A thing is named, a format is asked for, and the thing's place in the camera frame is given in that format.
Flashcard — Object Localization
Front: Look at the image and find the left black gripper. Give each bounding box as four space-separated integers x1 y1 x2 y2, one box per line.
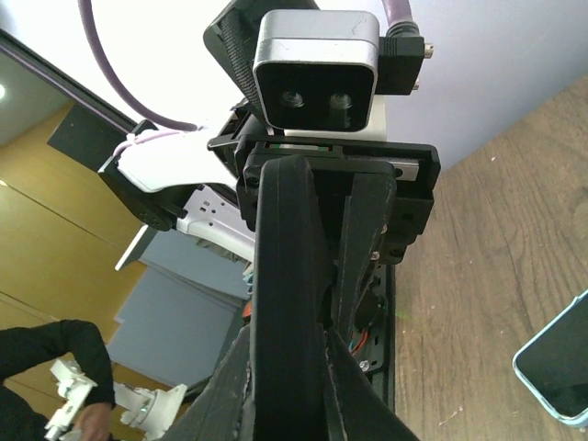
208 134 441 331

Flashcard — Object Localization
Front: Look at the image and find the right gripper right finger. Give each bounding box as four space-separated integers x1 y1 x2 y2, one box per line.
325 330 418 440

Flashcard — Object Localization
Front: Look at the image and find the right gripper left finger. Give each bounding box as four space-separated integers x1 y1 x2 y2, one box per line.
163 325 254 441

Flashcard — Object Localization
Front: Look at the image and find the phone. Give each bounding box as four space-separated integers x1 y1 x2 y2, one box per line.
251 155 330 440
512 292 587 429

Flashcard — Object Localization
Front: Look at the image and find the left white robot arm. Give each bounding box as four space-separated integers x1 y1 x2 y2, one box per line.
99 1 440 335

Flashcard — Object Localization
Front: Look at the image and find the phone in light blue case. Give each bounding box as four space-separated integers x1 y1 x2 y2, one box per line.
512 292 587 429

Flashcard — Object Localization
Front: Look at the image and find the white robot part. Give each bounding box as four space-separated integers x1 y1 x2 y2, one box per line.
43 358 189 441

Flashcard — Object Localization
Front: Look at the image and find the person in black sleeve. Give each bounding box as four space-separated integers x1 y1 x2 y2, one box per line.
1 319 116 440

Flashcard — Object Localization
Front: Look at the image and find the black aluminium frame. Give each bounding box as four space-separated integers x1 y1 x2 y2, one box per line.
1 29 136 133

